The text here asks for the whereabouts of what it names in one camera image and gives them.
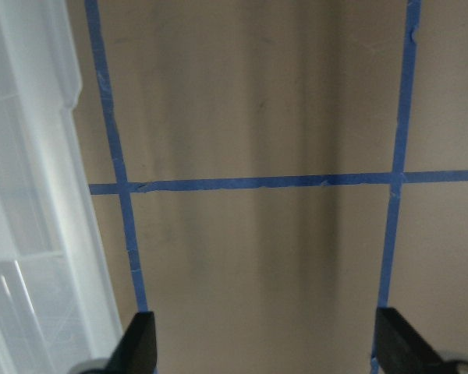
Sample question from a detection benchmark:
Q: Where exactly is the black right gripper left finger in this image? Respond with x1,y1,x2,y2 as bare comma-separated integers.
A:
103,312,158,374

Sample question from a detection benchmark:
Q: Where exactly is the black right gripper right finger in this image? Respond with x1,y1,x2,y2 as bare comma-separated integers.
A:
374,308,443,374

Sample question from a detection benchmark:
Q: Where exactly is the clear plastic box lid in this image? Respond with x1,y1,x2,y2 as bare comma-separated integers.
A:
0,1,122,373

